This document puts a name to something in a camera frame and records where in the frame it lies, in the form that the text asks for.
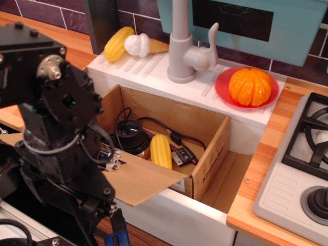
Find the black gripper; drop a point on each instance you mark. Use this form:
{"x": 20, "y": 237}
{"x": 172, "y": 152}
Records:
{"x": 68, "y": 165}

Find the toy ice cream cone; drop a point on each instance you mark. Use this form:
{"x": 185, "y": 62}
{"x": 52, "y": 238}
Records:
{"x": 141, "y": 45}

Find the grey toy faucet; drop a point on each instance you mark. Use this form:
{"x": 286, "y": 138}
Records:
{"x": 186, "y": 59}

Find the black stove knob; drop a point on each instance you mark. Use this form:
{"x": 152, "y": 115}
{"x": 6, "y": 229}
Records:
{"x": 314, "y": 204}

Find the yellow toy corn in box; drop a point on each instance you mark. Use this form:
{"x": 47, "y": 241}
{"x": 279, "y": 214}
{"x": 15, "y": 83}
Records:
{"x": 161, "y": 151}

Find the red plastic plate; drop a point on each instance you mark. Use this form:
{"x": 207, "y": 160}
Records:
{"x": 222, "y": 84}

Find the black round device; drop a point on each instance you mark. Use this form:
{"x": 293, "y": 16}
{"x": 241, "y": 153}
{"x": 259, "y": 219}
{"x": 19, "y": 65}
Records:
{"x": 131, "y": 138}

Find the grey toy stove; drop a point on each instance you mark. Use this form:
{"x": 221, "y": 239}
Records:
{"x": 279, "y": 199}

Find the black burner grate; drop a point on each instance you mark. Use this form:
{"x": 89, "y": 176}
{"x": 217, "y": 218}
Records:
{"x": 307, "y": 149}

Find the yellow toy corn on counter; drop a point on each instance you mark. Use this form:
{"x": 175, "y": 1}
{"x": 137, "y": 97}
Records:
{"x": 114, "y": 49}

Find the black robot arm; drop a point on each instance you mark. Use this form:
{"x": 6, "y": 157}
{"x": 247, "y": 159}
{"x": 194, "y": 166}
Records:
{"x": 59, "y": 106}

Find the orange toy peeled orange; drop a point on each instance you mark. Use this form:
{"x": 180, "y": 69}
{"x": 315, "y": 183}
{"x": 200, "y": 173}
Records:
{"x": 250, "y": 87}

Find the white toy sink unit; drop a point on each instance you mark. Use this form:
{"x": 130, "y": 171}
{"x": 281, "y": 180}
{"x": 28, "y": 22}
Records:
{"x": 187, "y": 205}

